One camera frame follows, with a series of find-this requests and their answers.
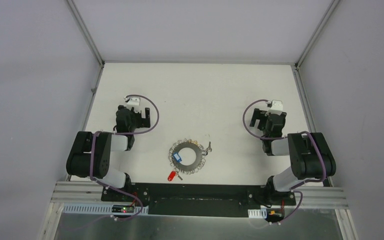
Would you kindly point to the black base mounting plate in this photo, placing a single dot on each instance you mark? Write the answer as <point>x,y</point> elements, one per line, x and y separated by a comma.
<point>204,200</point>

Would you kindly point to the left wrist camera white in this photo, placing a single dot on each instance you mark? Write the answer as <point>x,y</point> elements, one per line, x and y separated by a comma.
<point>132,101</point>

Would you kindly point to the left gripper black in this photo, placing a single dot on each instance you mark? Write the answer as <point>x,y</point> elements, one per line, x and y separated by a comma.
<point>144,117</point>

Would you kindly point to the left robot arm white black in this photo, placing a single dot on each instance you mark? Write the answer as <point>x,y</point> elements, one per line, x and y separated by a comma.
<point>90,153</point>

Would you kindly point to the red key tag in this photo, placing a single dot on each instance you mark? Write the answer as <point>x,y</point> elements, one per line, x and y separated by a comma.
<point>171,176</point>

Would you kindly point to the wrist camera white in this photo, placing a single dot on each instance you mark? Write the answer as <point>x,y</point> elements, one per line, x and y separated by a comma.
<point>132,101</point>
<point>275,107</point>

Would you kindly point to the aluminium frame rail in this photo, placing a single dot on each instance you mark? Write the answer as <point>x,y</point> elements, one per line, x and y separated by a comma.
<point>311,197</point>

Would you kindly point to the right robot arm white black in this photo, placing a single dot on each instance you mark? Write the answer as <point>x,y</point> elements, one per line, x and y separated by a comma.
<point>311,160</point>

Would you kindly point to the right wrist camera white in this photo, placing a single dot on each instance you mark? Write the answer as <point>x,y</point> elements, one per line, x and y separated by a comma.
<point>275,107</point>

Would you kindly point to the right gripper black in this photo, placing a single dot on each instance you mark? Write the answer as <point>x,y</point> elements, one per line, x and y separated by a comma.
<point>259,114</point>

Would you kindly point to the metal disc with key rings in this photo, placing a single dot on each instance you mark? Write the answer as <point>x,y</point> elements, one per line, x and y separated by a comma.
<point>192,156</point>

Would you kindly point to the blue key tag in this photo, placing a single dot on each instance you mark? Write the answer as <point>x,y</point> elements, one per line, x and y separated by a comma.
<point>177,157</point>

